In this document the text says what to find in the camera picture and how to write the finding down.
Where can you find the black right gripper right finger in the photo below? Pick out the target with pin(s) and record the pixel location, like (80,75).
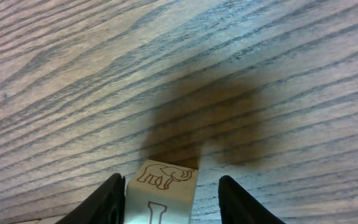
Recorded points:
(237,206)

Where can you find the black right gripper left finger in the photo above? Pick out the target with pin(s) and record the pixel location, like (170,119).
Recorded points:
(104,206)

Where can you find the red E block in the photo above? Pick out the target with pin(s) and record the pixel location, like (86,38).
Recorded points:
(160,193)

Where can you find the yellow top picture block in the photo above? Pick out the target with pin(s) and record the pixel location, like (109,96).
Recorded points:
(49,220)

